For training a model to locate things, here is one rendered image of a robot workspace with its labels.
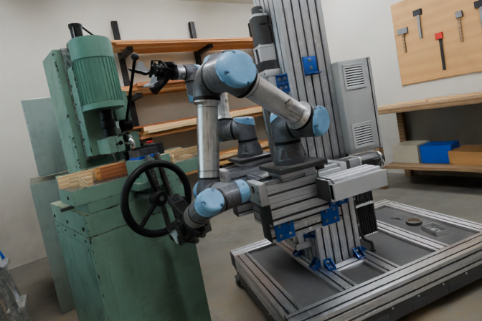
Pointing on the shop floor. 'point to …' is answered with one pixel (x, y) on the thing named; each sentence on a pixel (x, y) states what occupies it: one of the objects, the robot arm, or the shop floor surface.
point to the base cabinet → (133, 275)
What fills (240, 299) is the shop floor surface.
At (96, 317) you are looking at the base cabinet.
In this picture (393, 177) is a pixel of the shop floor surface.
